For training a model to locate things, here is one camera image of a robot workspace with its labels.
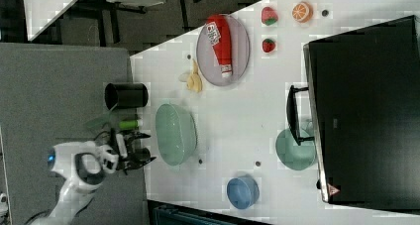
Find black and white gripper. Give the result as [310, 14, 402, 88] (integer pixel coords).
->
[109, 128, 156, 172]

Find green plastic strainer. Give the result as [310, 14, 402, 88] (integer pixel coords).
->
[155, 103, 197, 167]

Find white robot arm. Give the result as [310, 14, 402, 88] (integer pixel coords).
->
[25, 128, 155, 225]

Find green marker pen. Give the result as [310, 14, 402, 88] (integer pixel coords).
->
[119, 119, 143, 130]

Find black cylindrical cup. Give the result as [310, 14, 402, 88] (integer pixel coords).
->
[104, 83, 149, 110]

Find yellow peeled toy banana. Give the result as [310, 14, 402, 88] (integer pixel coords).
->
[178, 59, 203, 93]

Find blue plastic bowl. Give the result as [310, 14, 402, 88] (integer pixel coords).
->
[227, 175, 260, 210]

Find grey round plate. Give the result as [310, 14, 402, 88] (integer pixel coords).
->
[196, 14, 250, 86]

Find red ketchup bottle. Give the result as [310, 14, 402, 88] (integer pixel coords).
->
[205, 15, 233, 78]

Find green plastic mug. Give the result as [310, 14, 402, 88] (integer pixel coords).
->
[275, 129, 317, 170]

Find red toy strawberry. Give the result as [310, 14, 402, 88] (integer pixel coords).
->
[262, 39, 276, 53]

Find pink toy peach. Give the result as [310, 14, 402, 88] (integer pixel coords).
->
[262, 7, 278, 26]

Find orange slice toy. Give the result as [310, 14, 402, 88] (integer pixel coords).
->
[292, 2, 313, 23]

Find black toaster oven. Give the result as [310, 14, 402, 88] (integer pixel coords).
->
[286, 15, 420, 214]

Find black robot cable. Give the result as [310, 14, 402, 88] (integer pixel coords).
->
[93, 129, 112, 143]

